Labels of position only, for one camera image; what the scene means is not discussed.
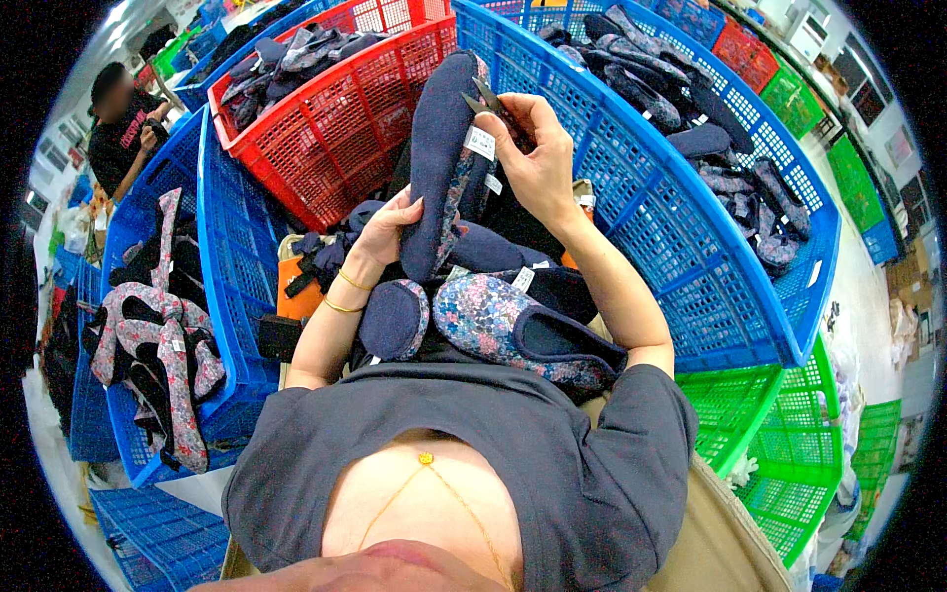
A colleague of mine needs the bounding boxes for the orange flat box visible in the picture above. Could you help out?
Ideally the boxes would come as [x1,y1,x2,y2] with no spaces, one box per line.
[277,255,327,321]

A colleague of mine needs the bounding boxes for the navy sole slipper with tag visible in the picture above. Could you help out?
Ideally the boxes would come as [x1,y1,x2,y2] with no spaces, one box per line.
[399,49,495,287]

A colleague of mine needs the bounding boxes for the floral slipper with navy lining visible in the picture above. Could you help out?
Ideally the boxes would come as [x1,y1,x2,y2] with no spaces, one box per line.
[432,273,629,395]

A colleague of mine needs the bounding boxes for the blue basket with dark slippers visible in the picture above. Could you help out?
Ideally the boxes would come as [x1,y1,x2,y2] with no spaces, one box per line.
[171,0,350,113]

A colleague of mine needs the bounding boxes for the small green plastic basket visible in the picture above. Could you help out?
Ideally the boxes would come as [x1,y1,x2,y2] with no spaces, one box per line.
[758,65,827,140]

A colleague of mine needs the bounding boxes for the navy slipper lying flat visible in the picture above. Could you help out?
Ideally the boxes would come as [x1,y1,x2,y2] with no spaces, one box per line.
[442,221,557,276]

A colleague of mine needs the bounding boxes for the person's left hand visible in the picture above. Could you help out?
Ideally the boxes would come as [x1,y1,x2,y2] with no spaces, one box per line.
[352,184,425,272]

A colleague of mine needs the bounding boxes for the red plastic basket with slippers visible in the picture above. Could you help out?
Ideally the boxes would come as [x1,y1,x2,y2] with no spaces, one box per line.
[206,0,460,235]

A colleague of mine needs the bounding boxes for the stack of green plastic baskets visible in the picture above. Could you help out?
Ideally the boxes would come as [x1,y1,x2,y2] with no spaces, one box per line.
[675,335,845,569]

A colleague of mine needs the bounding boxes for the black fabric straps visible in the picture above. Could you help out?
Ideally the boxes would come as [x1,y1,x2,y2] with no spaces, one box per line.
[285,231,353,300]

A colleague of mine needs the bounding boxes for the metal thread snips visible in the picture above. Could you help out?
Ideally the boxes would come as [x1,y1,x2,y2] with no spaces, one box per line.
[460,77,520,136]

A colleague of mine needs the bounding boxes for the narrow green plastic basket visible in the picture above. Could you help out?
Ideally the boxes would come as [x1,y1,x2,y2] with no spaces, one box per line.
[843,398,904,543]

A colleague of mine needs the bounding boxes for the black small box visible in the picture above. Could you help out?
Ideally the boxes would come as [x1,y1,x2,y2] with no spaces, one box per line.
[256,314,305,364]

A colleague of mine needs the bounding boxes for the tall green plastic basket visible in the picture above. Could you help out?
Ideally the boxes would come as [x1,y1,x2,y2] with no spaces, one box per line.
[826,133,886,232]

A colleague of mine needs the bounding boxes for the stack of blue baskets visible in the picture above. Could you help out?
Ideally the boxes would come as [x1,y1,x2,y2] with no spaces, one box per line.
[67,258,121,465]

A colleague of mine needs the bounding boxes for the person's legs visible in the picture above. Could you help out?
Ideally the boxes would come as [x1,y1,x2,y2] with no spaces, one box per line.
[582,314,794,592]

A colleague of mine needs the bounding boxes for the person's body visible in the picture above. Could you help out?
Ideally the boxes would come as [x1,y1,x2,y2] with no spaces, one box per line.
[188,361,701,592]

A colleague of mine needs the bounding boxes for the person's right hand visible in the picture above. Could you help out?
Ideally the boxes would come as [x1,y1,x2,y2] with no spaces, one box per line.
[473,92,587,232]

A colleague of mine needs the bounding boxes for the empty blue plastic basket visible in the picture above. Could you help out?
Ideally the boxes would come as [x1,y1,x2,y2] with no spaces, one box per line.
[88,484,232,592]

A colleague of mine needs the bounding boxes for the small navy sole slipper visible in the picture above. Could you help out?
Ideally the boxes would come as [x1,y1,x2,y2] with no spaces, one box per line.
[358,279,431,364]

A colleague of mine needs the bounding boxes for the blue basket with floral uppers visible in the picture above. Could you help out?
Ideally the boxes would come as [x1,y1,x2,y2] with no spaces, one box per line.
[99,110,291,490]

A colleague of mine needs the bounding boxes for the large blue basket with slippers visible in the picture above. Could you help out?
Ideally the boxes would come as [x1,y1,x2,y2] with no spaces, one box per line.
[450,0,843,375]

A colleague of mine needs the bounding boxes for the small red plastic basket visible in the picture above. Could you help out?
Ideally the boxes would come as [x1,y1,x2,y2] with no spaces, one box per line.
[711,15,781,95]

